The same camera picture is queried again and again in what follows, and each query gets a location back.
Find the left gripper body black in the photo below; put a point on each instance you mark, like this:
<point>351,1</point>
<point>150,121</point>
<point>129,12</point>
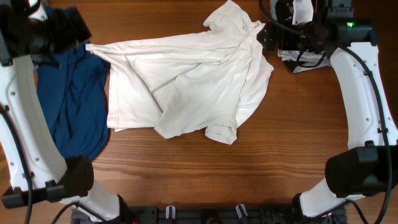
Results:
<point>59,36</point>

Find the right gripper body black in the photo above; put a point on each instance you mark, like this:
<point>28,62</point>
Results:
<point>268,36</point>

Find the white t-shirt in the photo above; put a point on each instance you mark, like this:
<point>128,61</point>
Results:
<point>212,80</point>

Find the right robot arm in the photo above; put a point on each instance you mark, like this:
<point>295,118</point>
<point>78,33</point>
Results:
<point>369,166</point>

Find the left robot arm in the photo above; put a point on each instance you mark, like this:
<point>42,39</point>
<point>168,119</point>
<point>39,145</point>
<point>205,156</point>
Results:
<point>37,169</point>

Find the black folded garment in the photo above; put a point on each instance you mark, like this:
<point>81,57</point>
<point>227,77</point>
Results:
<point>290,63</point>

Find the blue t-shirt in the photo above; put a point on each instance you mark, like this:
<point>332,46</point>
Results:
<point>74,103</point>

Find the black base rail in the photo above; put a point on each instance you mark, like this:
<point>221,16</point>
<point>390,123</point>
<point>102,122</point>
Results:
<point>278,214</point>

